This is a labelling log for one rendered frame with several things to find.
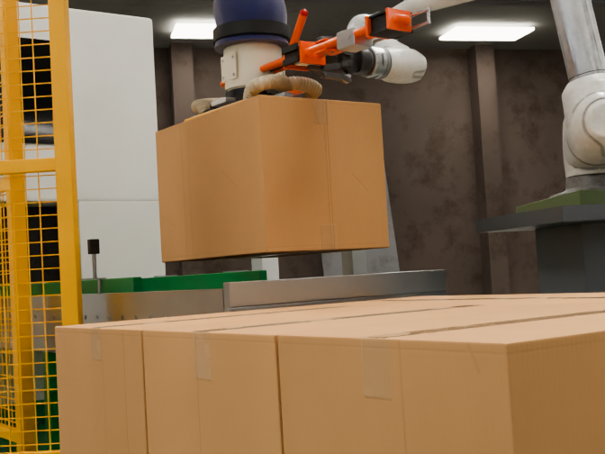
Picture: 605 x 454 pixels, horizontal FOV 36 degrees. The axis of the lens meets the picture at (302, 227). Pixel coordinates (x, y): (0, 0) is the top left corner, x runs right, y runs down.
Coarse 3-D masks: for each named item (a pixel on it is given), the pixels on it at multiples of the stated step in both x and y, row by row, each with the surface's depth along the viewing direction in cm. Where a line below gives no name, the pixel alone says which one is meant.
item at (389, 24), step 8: (392, 8) 218; (368, 16) 223; (376, 16) 222; (384, 16) 219; (392, 16) 217; (368, 24) 223; (376, 24) 222; (384, 24) 219; (392, 24) 217; (400, 24) 219; (368, 32) 223; (376, 32) 221; (384, 32) 221; (392, 32) 221; (400, 32) 221
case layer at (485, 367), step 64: (192, 320) 178; (256, 320) 163; (320, 320) 150; (384, 320) 140; (448, 320) 130; (512, 320) 122; (576, 320) 115; (64, 384) 182; (128, 384) 158; (192, 384) 140; (256, 384) 125; (320, 384) 113; (384, 384) 103; (448, 384) 95; (512, 384) 89; (576, 384) 94; (64, 448) 182; (128, 448) 158; (192, 448) 140; (256, 448) 125; (320, 448) 114; (384, 448) 104; (448, 448) 95; (512, 448) 89; (576, 448) 94
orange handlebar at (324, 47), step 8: (400, 16) 217; (408, 16) 218; (408, 24) 220; (360, 32) 227; (320, 40) 240; (328, 40) 238; (336, 40) 234; (312, 48) 242; (320, 48) 240; (328, 48) 239; (336, 48) 241; (320, 56) 248; (264, 64) 262; (272, 64) 258; (280, 64) 255
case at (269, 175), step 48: (288, 96) 240; (192, 144) 264; (240, 144) 242; (288, 144) 238; (336, 144) 247; (192, 192) 264; (240, 192) 242; (288, 192) 237; (336, 192) 246; (384, 192) 255; (192, 240) 265; (240, 240) 243; (288, 240) 236; (336, 240) 245; (384, 240) 254
